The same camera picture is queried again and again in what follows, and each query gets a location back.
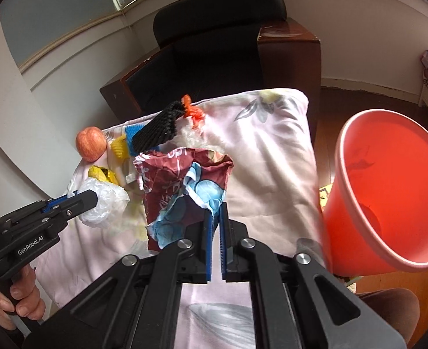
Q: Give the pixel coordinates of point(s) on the person's left hand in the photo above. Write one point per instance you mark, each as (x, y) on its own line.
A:
(24, 298)

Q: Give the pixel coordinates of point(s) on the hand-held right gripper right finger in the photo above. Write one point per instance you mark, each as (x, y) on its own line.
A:
(224, 247)

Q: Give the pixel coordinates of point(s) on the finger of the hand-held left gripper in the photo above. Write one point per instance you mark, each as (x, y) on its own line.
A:
(84, 203)
(59, 201)

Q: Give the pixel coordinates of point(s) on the blue foam net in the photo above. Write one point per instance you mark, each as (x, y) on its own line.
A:
(131, 132)

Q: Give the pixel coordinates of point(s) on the white plastic bag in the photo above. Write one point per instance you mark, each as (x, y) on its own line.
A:
(108, 200)

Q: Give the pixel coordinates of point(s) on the yellow foam net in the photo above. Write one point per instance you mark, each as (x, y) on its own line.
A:
(121, 147)

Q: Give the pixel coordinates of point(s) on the maroon snack bag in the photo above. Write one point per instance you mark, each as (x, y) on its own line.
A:
(163, 189)

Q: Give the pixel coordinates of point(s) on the black leather wooden armchair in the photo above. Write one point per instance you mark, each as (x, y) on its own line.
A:
(217, 43)

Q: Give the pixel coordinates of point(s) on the black foam net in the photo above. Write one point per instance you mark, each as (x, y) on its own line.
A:
(154, 131)

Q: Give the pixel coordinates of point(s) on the red apple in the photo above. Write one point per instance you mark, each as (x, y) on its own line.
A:
(91, 143)

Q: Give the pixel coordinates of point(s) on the orange plastic bag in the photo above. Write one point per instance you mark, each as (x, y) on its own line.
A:
(195, 114)

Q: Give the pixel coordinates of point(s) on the pink floral cloth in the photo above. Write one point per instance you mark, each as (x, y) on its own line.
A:
(272, 160)

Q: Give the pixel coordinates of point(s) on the person's leg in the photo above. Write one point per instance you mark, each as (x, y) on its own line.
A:
(388, 312)

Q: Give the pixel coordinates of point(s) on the red plastic bucket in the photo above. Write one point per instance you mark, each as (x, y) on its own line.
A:
(399, 189)

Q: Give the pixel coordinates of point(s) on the white foam net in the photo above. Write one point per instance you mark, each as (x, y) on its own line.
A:
(194, 138)

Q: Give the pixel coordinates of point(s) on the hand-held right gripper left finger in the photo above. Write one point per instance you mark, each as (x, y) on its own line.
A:
(208, 247)

